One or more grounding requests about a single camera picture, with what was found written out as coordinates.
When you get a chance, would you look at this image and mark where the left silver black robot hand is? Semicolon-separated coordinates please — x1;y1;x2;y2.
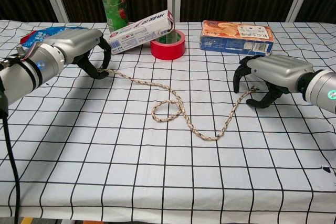
43;28;112;80

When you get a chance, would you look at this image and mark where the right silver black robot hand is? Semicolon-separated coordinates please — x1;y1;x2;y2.
233;55;315;109

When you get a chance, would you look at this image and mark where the beige braided rope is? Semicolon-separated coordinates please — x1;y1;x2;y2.
97;68;259;141

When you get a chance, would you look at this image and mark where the blue snack packet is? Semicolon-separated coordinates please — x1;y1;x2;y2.
20;26;87;49

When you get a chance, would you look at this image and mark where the green chips can red lid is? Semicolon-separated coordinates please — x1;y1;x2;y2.
96;0;129;33

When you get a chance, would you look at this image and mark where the orange biscuit box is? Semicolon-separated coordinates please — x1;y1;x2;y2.
199;20;275;57

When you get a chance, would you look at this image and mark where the white toothpaste box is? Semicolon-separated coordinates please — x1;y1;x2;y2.
104;9;175;56

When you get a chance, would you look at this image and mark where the red tape roll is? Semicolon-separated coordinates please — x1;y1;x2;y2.
150;29;186;61

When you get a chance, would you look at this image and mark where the white black checkered tablecloth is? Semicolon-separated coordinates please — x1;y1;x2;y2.
0;20;336;223

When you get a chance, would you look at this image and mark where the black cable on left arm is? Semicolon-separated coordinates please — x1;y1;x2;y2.
0;108;21;224

